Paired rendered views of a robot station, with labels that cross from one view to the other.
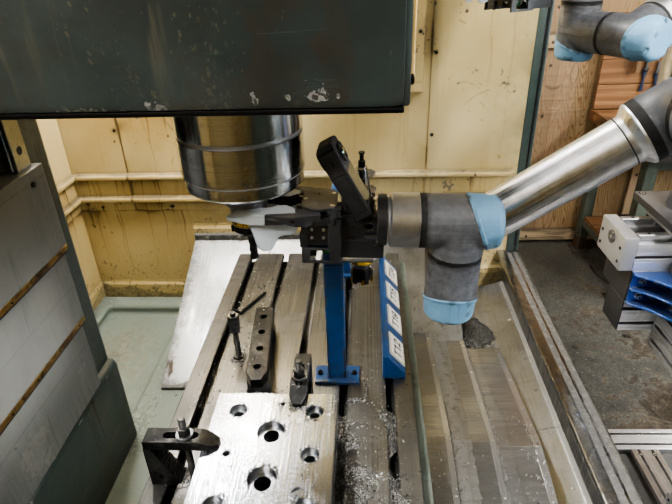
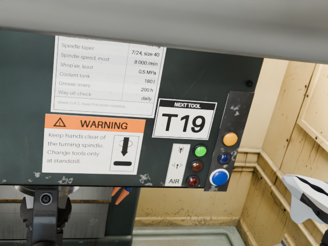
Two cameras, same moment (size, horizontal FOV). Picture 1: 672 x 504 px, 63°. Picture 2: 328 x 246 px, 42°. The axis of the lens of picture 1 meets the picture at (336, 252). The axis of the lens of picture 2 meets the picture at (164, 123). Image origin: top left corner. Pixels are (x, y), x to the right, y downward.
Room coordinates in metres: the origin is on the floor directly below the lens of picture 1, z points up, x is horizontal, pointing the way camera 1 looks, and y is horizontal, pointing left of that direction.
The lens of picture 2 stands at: (0.62, -0.68, 2.02)
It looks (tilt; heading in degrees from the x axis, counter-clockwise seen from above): 26 degrees down; 69
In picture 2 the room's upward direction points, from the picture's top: 11 degrees clockwise
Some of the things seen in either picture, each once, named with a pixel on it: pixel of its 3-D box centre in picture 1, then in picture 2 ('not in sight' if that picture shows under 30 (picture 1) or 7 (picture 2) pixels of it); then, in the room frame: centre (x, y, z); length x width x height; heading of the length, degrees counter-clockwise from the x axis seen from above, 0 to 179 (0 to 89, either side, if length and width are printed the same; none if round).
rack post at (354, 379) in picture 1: (335, 322); not in sight; (0.93, 0.01, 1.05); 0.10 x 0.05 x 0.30; 86
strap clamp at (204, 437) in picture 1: (183, 449); not in sight; (0.68, 0.28, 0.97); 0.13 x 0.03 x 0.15; 86
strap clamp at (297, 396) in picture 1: (301, 387); not in sight; (0.82, 0.08, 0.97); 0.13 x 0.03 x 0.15; 176
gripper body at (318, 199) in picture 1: (342, 223); (44, 240); (0.68, -0.01, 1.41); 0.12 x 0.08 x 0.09; 86
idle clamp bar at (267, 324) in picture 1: (261, 350); not in sight; (0.99, 0.18, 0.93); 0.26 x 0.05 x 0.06; 1
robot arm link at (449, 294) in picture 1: (450, 277); not in sight; (0.68, -0.17, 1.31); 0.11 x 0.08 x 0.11; 171
